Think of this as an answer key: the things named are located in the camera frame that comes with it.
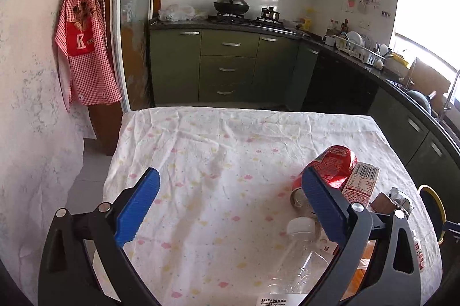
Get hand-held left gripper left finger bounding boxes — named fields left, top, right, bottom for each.
left=38, top=167, right=162, bottom=306

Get clear plastic cup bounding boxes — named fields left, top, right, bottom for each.
left=389, top=187, right=415, bottom=218

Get white printed tablecloth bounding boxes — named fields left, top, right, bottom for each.
left=102, top=106, right=442, bottom=306

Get clear plastic bottle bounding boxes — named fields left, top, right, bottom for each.
left=259, top=216, right=346, bottom=306

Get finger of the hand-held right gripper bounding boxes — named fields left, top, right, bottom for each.
left=443, top=220, right=460, bottom=241

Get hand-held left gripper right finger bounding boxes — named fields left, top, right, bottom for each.
left=301, top=167, right=421, bottom=306

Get small bottle with red label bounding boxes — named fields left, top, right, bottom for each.
left=410, top=230, right=427, bottom=274

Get sliding glass door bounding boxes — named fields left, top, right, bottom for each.
left=110, top=0, right=166, bottom=112

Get black wok with lid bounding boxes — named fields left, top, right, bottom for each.
left=214, top=0, right=250, bottom=16

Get crushed red can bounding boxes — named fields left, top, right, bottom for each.
left=290, top=144, right=358, bottom=209

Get clear plastic bag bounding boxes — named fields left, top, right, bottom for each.
left=159, top=4, right=207, bottom=22

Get yellow plastic container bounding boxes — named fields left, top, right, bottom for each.
left=392, top=52, right=412, bottom=67

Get green base cabinets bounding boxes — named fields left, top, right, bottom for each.
left=149, top=27, right=460, bottom=199

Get white and red carton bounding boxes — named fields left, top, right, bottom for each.
left=341, top=162, right=382, bottom=208

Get wooden cutting board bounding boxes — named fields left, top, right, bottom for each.
left=410, top=67, right=451, bottom=102

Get yellow rimmed dark bin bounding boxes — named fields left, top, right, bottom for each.
left=417, top=184, right=448, bottom=245

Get steel faucet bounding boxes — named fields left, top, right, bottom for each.
left=443, top=69, right=460, bottom=114

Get red checkered apron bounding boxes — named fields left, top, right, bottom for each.
left=55, top=0, right=123, bottom=112

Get white dish rack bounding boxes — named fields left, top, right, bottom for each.
left=332, top=31, right=389, bottom=64

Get black gas stove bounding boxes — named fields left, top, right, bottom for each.
left=208, top=13, right=284, bottom=28

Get dark frying pan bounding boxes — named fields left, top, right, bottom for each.
left=408, top=89, right=437, bottom=112

